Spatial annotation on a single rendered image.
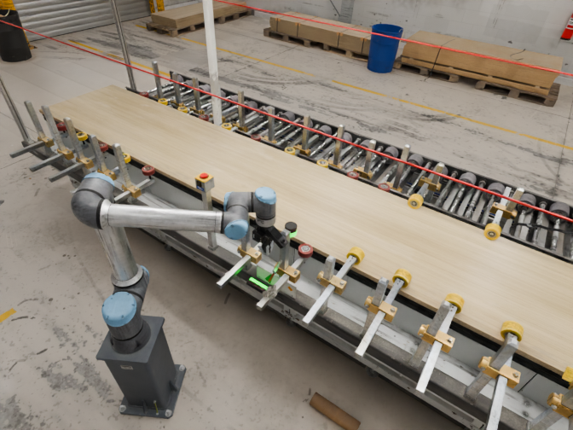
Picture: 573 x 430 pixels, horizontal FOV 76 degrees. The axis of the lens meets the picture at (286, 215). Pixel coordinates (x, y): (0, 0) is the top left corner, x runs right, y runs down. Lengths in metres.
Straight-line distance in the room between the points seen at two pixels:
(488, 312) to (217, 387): 1.61
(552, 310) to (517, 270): 0.25
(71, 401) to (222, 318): 1.01
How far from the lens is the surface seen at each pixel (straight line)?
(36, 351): 3.04
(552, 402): 1.80
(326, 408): 2.43
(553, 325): 2.12
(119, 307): 1.89
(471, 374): 2.12
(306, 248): 1.96
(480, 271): 2.16
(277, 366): 2.59
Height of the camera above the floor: 2.31
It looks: 41 degrees down
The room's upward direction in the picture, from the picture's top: 3 degrees clockwise
